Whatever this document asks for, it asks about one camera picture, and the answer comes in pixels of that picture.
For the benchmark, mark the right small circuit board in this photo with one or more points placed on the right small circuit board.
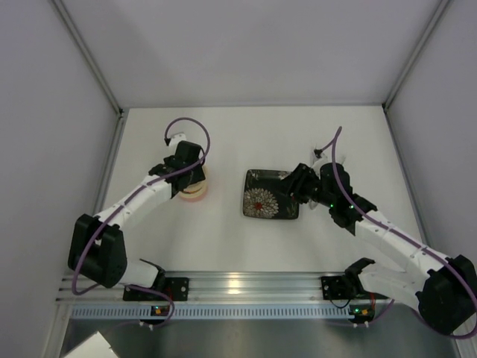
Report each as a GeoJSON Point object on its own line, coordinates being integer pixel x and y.
{"type": "Point", "coordinates": [361, 315]}

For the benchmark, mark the cream round lunch box lid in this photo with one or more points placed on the cream round lunch box lid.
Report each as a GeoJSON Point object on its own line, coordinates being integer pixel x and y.
{"type": "Point", "coordinates": [200, 184]}

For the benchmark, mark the black floral rectangular plate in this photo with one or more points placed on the black floral rectangular plate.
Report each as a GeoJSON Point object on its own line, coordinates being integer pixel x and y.
{"type": "Point", "coordinates": [263, 196]}

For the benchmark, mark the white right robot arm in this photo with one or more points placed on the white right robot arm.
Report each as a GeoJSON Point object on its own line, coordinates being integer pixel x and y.
{"type": "Point", "coordinates": [440, 289]}

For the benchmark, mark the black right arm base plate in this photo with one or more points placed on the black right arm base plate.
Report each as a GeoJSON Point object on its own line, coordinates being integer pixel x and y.
{"type": "Point", "coordinates": [340, 287]}

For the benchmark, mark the aluminium mounting rail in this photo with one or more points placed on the aluminium mounting rail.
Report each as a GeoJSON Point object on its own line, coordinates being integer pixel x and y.
{"type": "Point", "coordinates": [207, 287]}

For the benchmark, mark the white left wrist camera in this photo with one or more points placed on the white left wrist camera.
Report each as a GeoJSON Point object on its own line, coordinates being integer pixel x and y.
{"type": "Point", "coordinates": [174, 139]}

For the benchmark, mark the grey slotted cable duct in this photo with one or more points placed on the grey slotted cable duct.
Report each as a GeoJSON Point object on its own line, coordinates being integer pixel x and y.
{"type": "Point", "coordinates": [211, 311]}

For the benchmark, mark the small circuit board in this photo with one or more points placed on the small circuit board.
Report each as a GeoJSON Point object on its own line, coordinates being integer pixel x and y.
{"type": "Point", "coordinates": [160, 310]}
{"type": "Point", "coordinates": [361, 315]}

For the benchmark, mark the stainless steel tongs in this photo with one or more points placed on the stainless steel tongs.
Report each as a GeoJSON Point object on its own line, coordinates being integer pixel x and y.
{"type": "Point", "coordinates": [340, 159]}

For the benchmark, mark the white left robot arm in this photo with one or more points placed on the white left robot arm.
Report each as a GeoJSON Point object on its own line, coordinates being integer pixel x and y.
{"type": "Point", "coordinates": [98, 254]}

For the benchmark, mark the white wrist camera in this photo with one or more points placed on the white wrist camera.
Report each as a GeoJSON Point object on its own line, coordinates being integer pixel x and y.
{"type": "Point", "coordinates": [174, 139]}
{"type": "Point", "coordinates": [318, 160]}

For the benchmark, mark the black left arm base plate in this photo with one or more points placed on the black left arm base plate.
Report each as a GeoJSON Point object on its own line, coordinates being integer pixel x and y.
{"type": "Point", "coordinates": [176, 288]}

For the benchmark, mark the white box corner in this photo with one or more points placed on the white box corner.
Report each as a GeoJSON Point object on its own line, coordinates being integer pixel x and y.
{"type": "Point", "coordinates": [96, 346]}

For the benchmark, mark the cream round lunch bowl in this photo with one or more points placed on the cream round lunch bowl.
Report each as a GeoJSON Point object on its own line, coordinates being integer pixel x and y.
{"type": "Point", "coordinates": [193, 196]}

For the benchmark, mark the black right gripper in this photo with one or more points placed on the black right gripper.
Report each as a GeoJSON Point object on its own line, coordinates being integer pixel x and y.
{"type": "Point", "coordinates": [302, 183]}

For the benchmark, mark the left aluminium frame post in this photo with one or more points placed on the left aluminium frame post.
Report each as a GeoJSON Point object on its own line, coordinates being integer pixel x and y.
{"type": "Point", "coordinates": [74, 32]}

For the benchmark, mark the left small circuit board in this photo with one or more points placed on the left small circuit board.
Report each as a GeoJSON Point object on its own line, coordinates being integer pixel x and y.
{"type": "Point", "coordinates": [160, 310]}

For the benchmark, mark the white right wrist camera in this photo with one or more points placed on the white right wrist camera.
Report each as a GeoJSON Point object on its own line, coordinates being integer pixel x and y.
{"type": "Point", "coordinates": [318, 160]}

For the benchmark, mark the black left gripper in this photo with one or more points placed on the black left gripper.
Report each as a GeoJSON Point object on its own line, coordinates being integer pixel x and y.
{"type": "Point", "coordinates": [194, 178]}

